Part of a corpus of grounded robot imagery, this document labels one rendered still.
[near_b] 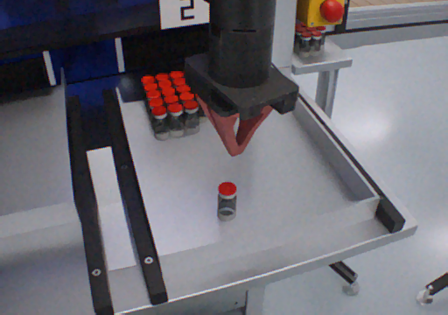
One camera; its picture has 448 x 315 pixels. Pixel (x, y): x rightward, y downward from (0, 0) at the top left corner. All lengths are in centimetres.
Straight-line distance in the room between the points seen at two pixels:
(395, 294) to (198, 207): 115
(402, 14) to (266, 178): 62
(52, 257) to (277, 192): 28
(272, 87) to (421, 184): 167
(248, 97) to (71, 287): 27
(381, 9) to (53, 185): 77
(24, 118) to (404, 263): 137
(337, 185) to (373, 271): 107
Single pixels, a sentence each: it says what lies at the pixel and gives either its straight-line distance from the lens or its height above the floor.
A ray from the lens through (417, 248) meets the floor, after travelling 176.
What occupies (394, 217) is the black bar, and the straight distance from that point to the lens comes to 54.
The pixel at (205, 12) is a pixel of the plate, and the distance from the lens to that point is 72.
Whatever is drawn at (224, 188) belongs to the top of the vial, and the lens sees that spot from 49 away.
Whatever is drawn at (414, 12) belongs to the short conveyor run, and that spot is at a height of 92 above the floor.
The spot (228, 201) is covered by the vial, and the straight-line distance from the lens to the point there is 50.
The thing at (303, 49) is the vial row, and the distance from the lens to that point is 86.
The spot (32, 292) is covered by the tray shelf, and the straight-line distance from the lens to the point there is 50.
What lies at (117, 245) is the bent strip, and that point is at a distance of 51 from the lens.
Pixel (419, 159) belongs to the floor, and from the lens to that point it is 216.
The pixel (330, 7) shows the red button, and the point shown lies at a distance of 77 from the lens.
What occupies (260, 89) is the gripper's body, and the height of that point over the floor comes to 107.
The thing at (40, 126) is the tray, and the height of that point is 88.
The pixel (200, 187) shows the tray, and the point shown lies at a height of 88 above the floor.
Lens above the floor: 127
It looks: 39 degrees down
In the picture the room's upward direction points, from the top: straight up
